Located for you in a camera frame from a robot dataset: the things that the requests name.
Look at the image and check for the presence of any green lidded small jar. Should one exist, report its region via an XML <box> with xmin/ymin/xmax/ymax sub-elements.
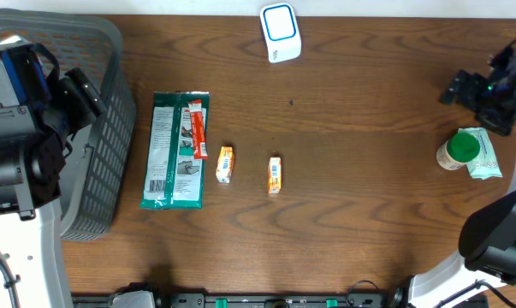
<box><xmin>436</xmin><ymin>132</ymin><xmax>480</xmax><ymax>171</ymax></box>

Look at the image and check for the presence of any mint green wipes packet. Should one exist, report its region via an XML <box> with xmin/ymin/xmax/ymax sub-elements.
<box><xmin>458</xmin><ymin>127</ymin><xmax>502</xmax><ymax>180</ymax></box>

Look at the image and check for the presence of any orange tissue pack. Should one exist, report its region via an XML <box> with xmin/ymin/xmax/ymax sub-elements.
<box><xmin>268</xmin><ymin>157</ymin><xmax>282</xmax><ymax>194</ymax></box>
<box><xmin>216</xmin><ymin>146</ymin><xmax>234</xmax><ymax>184</ymax></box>

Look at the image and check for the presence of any red and white package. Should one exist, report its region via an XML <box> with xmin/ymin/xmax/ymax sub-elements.
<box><xmin>188</xmin><ymin>99</ymin><xmax>209</xmax><ymax>160</ymax></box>

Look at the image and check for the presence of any dark green package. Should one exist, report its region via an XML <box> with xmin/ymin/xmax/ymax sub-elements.
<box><xmin>140</xmin><ymin>92</ymin><xmax>210</xmax><ymax>210</ymax></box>

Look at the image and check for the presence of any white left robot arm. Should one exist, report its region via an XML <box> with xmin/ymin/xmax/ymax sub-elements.
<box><xmin>0</xmin><ymin>36</ymin><xmax>106</xmax><ymax>307</ymax></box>

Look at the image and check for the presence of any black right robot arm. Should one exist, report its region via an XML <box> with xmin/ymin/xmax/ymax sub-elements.
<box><xmin>390</xmin><ymin>39</ymin><xmax>516</xmax><ymax>307</ymax></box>

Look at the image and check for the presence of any white barcode scanner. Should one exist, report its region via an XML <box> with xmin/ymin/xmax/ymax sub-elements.
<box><xmin>259</xmin><ymin>3</ymin><xmax>302</xmax><ymax>63</ymax></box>

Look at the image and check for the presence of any grey plastic mesh basket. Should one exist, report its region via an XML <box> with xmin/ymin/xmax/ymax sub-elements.
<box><xmin>0</xmin><ymin>9</ymin><xmax>137</xmax><ymax>241</ymax></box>

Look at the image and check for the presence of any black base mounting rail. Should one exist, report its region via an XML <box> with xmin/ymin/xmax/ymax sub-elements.
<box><xmin>73</xmin><ymin>283</ymin><xmax>410</xmax><ymax>308</ymax></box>

